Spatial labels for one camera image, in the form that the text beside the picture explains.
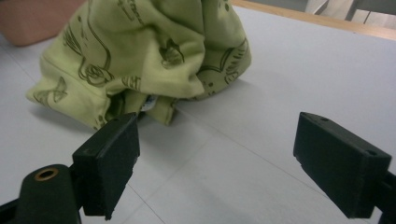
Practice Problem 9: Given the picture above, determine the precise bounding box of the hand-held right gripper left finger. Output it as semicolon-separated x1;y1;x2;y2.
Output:
72;112;141;221

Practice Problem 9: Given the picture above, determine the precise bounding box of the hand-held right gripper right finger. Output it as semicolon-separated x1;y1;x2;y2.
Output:
292;111;392;219

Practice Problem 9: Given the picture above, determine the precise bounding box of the green printed baby romper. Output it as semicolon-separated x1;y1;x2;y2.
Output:
25;0;252;131

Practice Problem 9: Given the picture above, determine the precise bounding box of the pink plastic basket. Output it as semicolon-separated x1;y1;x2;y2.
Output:
0;0;87;48

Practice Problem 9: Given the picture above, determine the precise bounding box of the white metal desk frame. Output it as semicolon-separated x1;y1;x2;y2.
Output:
312;0;396;21

